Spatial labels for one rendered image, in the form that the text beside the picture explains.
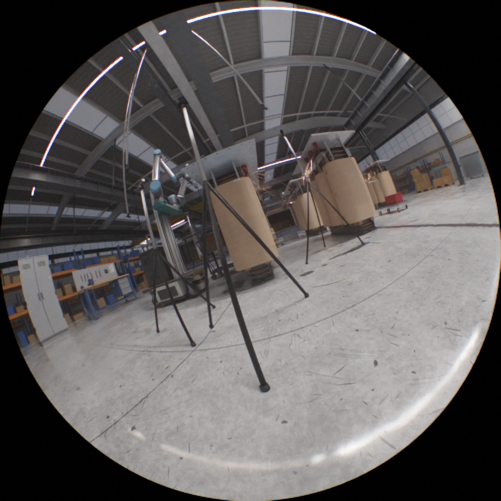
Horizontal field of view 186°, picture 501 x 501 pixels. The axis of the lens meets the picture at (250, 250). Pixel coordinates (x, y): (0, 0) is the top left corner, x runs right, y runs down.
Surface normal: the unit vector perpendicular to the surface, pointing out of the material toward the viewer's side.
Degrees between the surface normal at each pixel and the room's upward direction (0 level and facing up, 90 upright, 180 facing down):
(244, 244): 90
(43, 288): 90
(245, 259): 90
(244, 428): 0
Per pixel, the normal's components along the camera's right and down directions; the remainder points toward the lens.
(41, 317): 0.94, -0.33
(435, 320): -0.34, -0.94
